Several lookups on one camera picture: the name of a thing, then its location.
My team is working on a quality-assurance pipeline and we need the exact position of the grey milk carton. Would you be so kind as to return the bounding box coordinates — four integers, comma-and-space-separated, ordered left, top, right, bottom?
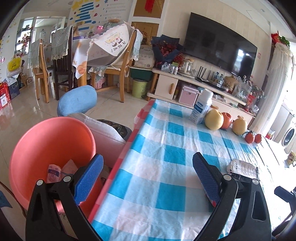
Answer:
227, 159, 258, 179

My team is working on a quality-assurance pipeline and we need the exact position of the pink plastic trash bucket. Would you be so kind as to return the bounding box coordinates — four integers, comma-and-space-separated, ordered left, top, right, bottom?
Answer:
9, 117, 96, 210

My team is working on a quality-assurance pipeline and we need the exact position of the green small trash can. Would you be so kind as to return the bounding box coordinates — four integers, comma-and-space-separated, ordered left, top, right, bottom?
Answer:
132, 79, 147, 98

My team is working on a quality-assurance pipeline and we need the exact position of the white washing machine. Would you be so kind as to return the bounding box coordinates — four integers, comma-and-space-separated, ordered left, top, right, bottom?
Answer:
280, 120, 295, 154

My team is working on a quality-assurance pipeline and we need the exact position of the orange tangerine with leaf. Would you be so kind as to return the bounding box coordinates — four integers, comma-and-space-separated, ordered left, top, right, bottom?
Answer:
244, 131, 255, 144

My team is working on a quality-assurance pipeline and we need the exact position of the white seat cushion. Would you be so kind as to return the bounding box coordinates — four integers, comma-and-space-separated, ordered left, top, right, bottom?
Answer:
68, 113, 132, 168

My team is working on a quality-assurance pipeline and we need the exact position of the orange tangerine right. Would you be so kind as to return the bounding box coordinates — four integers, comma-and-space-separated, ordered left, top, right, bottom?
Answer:
254, 133, 262, 144

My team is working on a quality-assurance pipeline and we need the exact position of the yellow pear right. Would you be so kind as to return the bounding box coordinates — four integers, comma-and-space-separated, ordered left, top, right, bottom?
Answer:
232, 115, 247, 136

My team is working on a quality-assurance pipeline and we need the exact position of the yellow pear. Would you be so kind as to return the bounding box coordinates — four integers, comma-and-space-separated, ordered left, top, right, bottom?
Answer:
204, 109, 224, 131
232, 115, 247, 136

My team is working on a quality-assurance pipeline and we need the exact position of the blue checkered tablecloth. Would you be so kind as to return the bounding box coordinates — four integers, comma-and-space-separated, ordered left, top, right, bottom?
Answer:
92, 100, 279, 240

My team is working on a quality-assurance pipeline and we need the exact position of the yellow pear left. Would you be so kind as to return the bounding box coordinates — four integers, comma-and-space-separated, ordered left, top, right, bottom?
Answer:
204, 109, 224, 131

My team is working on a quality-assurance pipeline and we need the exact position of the red apple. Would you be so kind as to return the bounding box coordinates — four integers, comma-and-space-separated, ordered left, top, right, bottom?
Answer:
221, 112, 232, 130

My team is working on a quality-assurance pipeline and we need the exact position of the white yogurt bottle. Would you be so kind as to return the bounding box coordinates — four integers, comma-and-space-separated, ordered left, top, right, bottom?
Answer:
189, 89, 213, 125

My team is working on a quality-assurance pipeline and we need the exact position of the blue chair backrest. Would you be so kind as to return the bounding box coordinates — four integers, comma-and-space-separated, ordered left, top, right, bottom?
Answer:
57, 85, 97, 116

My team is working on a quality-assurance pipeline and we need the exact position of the pink storage box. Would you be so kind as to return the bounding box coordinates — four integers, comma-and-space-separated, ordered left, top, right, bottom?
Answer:
178, 83, 199, 106

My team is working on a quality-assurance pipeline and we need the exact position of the red gift bag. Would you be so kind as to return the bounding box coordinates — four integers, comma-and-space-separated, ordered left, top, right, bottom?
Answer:
0, 82, 10, 109

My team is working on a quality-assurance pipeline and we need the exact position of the wooden dining chair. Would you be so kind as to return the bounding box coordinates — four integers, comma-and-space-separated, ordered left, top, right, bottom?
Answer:
78, 29, 137, 103

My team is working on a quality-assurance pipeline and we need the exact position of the light wooden far chair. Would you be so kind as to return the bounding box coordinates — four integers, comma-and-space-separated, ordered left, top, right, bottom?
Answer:
28, 39, 52, 103

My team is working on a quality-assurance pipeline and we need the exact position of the white electric kettle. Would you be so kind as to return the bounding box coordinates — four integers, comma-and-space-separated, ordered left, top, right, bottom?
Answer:
178, 59, 194, 77

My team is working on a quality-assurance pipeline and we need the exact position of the dark wooden chair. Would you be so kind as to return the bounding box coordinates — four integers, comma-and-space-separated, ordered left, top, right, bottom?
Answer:
52, 25, 74, 100

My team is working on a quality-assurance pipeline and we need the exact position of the yellow hanging bag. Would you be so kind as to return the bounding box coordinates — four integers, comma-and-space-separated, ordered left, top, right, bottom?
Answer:
8, 56, 22, 72

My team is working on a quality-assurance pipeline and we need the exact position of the white bib cloth on chair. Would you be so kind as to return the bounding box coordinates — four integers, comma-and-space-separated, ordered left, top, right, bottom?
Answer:
72, 22, 135, 79

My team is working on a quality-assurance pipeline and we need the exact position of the black flat television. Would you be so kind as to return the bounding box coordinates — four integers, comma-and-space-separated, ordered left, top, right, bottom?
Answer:
183, 13, 257, 77

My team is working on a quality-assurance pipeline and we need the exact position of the red flower bouquet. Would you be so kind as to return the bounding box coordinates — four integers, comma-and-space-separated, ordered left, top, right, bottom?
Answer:
151, 35, 185, 69

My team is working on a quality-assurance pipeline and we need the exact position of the red Chinese knot decoration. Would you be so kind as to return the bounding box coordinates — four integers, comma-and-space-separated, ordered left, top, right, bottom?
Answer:
144, 0, 154, 13

